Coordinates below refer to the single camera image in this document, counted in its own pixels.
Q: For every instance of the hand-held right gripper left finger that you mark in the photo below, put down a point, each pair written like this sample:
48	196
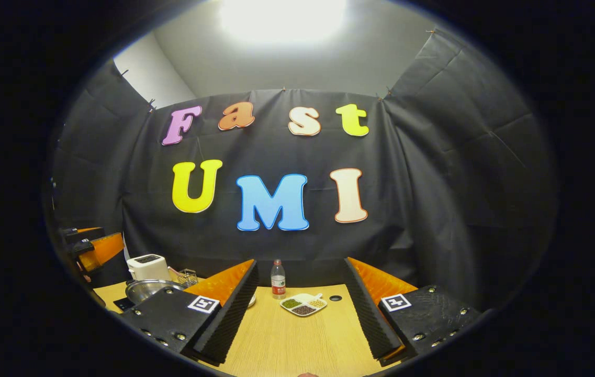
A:
229	319

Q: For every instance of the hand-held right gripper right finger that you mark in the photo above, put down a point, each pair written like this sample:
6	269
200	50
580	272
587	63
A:
375	319

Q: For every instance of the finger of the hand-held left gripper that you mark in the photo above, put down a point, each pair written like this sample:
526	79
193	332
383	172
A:
103	248
85	234

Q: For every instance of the black induction cooktop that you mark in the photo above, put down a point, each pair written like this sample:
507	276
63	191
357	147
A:
122	303

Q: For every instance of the stainless steel pot with soybeans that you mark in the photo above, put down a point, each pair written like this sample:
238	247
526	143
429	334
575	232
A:
148	290

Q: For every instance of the white round plate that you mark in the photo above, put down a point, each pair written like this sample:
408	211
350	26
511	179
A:
251	300

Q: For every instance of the white toaster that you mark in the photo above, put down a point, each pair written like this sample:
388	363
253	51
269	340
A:
148	267

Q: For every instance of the clear water bottle red label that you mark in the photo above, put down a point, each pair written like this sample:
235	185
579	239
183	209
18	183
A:
278	285

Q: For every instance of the white divided dish of beans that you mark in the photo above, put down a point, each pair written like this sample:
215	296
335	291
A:
302	305

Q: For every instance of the black backdrop cloth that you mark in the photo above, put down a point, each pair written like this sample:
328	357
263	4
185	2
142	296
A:
433	209

